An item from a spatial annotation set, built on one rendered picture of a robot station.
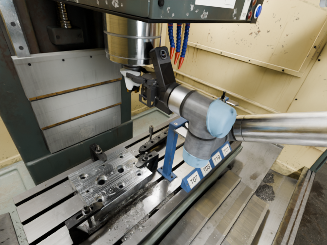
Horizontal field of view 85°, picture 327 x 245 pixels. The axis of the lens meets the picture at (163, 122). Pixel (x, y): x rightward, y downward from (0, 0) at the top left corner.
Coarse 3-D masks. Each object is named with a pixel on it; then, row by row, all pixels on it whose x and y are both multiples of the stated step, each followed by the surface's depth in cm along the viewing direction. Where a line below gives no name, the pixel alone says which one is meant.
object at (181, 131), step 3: (180, 126) 76; (174, 129) 74; (177, 129) 74; (180, 129) 74; (183, 129) 74; (186, 129) 75; (177, 132) 72; (180, 132) 72; (183, 132) 73; (186, 132) 73; (180, 135) 72; (183, 135) 71
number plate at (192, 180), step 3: (195, 174) 89; (189, 177) 86; (192, 177) 87; (195, 177) 89; (198, 177) 90; (189, 180) 86; (192, 180) 87; (195, 180) 88; (198, 180) 90; (189, 183) 86; (192, 183) 87; (195, 183) 88; (192, 186) 86
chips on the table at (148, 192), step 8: (144, 192) 84; (168, 192) 84; (136, 200) 80; (168, 200) 82; (136, 208) 77; (160, 208) 79; (112, 216) 74; (120, 216) 73; (136, 224) 72; (128, 232) 69; (112, 240) 66
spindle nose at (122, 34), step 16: (112, 16) 41; (112, 32) 43; (128, 32) 42; (144, 32) 43; (160, 32) 47; (112, 48) 46; (128, 48) 44; (144, 48) 45; (128, 64) 47; (144, 64) 48
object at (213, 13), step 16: (64, 0) 46; (80, 0) 40; (96, 0) 36; (112, 0) 32; (128, 0) 29; (144, 0) 27; (160, 0) 27; (176, 0) 30; (192, 0) 32; (240, 0) 44; (128, 16) 31; (144, 16) 28; (160, 16) 29; (176, 16) 31; (192, 16) 34; (208, 16) 38; (224, 16) 42; (240, 16) 47
